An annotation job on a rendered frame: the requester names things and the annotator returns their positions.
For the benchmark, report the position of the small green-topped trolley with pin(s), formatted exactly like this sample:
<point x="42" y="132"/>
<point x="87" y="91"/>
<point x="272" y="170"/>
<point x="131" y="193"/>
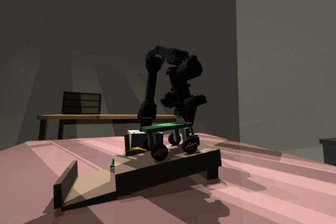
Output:
<point x="158" y="150"/>

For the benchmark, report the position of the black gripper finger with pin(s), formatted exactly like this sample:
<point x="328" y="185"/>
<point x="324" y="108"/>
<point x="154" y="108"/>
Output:
<point x="182" y="113"/>
<point x="190" y="113"/>

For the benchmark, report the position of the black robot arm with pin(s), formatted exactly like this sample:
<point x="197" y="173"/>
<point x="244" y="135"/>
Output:
<point x="187" y="67"/>

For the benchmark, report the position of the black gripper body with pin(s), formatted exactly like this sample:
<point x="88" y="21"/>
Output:
<point x="188" y="100"/>

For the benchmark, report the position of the tan wooden ramp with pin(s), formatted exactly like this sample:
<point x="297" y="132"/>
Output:
<point x="133" y="173"/>

